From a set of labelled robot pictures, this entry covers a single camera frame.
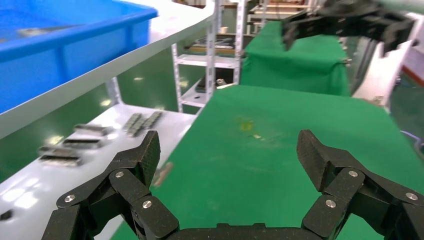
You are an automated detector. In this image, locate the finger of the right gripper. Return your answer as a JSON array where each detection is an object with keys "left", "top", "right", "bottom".
[
  {"left": 380, "top": 18, "right": 417, "bottom": 56},
  {"left": 281, "top": 13, "right": 339, "bottom": 51}
]

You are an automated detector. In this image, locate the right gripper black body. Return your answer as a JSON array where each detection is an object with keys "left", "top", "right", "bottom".
[{"left": 319, "top": 0, "right": 385, "bottom": 37}]

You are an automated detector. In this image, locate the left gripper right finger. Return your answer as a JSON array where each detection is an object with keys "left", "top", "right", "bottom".
[{"left": 296, "top": 129, "right": 424, "bottom": 240}]

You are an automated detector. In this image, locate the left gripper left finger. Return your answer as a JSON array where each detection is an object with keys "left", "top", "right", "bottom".
[{"left": 41, "top": 130, "right": 180, "bottom": 240}]

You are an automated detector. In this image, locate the green table cloth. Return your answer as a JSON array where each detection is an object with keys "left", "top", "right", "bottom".
[
  {"left": 240, "top": 21, "right": 352, "bottom": 98},
  {"left": 110, "top": 84, "right": 424, "bottom": 240}
]

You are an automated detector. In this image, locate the white flat panel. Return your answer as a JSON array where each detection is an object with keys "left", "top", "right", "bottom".
[{"left": 351, "top": 33, "right": 419, "bottom": 108}]

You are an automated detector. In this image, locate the white metal shelf board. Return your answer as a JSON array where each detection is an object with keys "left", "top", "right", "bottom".
[{"left": 0, "top": 0, "right": 216, "bottom": 140}]

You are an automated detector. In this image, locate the white storage rack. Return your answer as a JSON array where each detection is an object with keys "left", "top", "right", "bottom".
[{"left": 170, "top": 0, "right": 248, "bottom": 114}]

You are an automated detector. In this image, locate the blue plastic bin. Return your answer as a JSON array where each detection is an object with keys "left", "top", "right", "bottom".
[{"left": 0, "top": 0, "right": 159, "bottom": 115}]

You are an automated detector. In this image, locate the white perforated shelf post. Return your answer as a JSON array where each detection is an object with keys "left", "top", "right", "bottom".
[
  {"left": 205, "top": 0, "right": 223, "bottom": 104},
  {"left": 105, "top": 77, "right": 122, "bottom": 108}
]

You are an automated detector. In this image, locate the stamped sheet metal bracket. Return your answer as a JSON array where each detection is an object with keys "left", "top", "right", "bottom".
[{"left": 16, "top": 24, "right": 80, "bottom": 38}]

